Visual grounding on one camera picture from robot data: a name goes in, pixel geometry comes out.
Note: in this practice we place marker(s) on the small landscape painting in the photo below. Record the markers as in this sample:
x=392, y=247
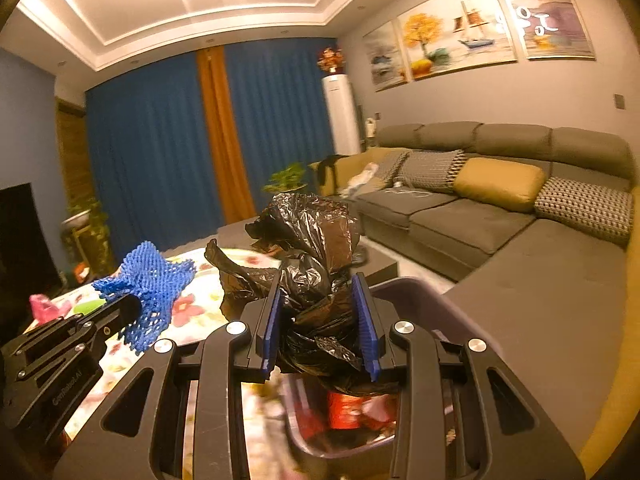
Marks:
x=386, y=57

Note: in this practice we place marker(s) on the wall switch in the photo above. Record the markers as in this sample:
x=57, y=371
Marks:
x=620, y=101

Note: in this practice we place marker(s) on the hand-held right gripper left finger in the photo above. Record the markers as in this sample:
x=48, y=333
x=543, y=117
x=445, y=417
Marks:
x=272, y=322

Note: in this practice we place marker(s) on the small white object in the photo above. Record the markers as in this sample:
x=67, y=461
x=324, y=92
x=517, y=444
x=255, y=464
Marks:
x=370, y=126

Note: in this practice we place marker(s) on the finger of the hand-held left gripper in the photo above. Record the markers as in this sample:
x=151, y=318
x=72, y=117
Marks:
x=122, y=310

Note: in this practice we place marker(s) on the white cloth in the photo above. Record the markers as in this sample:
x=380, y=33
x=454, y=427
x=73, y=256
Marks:
x=362, y=177

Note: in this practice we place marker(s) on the grey sectional sofa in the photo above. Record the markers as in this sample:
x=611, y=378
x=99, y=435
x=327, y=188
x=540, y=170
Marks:
x=500, y=270

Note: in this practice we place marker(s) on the black cloth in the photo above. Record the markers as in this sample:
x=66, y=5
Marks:
x=327, y=167

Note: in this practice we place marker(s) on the orange curtain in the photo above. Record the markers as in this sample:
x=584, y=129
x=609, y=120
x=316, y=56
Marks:
x=225, y=135

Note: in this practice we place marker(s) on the dark grey plastic bin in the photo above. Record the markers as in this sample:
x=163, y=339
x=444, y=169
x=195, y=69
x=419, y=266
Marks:
x=430, y=305

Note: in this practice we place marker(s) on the white standing air conditioner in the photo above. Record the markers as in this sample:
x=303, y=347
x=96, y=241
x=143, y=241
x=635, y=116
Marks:
x=342, y=115

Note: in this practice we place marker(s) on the blue foam fruit net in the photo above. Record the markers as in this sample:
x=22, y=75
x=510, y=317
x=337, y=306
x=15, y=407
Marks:
x=150, y=280

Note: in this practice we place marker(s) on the wooden door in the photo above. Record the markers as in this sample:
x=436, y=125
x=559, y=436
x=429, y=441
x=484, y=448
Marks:
x=75, y=160

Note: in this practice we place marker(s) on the red packet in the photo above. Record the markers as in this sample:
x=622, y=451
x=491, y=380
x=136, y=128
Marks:
x=350, y=410

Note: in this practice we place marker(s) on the floral tablecloth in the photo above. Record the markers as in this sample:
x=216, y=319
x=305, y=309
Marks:
x=200, y=287

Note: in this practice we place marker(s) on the small patterned grey cushion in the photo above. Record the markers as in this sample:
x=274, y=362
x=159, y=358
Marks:
x=392, y=165

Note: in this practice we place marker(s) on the black plastic bag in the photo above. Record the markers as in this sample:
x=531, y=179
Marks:
x=310, y=240

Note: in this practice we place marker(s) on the purple toned painting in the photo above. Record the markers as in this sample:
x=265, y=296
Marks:
x=545, y=10

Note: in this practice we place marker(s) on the fringed patterned grey cushion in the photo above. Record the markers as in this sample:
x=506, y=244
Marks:
x=432, y=170

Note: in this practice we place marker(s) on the wide patterned grey cushion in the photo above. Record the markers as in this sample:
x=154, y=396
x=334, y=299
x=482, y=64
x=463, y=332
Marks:
x=585, y=210

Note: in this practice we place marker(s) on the leafy plant on stand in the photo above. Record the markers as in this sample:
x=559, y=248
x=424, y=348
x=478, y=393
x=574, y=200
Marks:
x=90, y=222

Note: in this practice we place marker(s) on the yellow tree sailboat painting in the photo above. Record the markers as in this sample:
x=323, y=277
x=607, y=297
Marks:
x=455, y=30

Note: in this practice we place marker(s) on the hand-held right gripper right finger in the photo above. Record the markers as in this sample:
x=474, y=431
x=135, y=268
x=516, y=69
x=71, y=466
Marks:
x=365, y=332

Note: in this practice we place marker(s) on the mustard yellow cushion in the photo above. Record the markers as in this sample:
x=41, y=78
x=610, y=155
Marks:
x=500, y=185

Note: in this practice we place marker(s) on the blue curtain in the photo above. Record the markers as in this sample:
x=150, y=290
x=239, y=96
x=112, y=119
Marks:
x=280, y=110
x=150, y=160

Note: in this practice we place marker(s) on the green potted plant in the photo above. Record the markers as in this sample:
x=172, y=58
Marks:
x=285, y=177

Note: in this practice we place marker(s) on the red gold flower ornament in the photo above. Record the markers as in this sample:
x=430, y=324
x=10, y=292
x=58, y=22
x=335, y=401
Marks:
x=331, y=60

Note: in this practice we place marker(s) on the black television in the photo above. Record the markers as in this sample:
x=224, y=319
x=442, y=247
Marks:
x=20, y=240

